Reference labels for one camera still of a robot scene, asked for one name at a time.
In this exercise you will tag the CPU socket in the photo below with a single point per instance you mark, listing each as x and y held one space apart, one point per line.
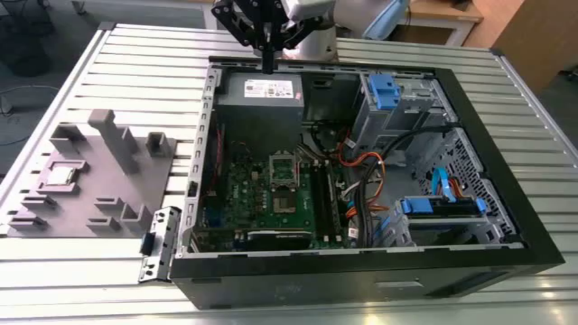
285 202

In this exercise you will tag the grey power supply unit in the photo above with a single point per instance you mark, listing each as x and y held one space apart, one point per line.
236 91

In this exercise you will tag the green Dell motherboard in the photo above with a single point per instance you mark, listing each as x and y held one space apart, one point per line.
246 210

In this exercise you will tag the CPU with silver top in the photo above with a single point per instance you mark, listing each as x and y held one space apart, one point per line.
65 174

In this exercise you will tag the Nvidia graphics card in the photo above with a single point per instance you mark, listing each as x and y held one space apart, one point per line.
276 237

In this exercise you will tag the wooden cabinet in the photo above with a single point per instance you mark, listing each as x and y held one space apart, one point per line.
537 40

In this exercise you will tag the hard disk in blue carrier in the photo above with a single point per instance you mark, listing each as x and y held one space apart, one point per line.
418 206

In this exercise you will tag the low grey metal disk bay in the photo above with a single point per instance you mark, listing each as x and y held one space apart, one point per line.
452 221

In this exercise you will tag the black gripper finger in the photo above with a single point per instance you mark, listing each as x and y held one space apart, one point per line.
236 27
312 30

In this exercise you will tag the grey parts rack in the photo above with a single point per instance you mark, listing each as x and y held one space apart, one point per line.
105 176

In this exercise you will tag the black PC case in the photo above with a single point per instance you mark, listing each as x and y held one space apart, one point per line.
316 281

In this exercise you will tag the wooden desk white frame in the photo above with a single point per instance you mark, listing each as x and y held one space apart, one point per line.
452 8

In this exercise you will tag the tall grey metal disk bay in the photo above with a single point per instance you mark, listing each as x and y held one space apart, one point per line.
406 115

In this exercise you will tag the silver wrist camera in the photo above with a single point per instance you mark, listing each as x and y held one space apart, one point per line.
312 8

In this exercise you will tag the black RAM slot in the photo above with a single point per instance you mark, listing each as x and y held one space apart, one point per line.
330 203
318 203
324 203
334 203

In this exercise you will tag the black bin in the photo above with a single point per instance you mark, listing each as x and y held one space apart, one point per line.
25 57

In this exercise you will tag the metal side bracket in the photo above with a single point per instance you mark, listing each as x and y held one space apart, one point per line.
165 237

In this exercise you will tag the blue VGA port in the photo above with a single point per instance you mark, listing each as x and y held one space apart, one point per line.
213 218

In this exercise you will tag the blue disk bay latch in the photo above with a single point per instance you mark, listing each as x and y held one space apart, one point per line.
384 91

